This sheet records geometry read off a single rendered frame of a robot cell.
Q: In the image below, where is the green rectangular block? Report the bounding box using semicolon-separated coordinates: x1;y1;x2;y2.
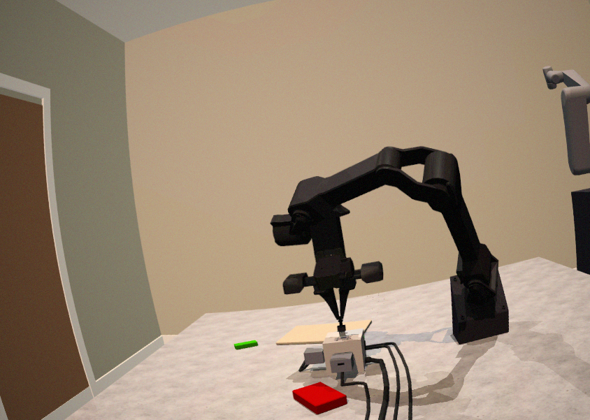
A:
234;340;258;349

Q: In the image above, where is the red rectangular block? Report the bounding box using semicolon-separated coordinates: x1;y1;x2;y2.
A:
293;382;347;414

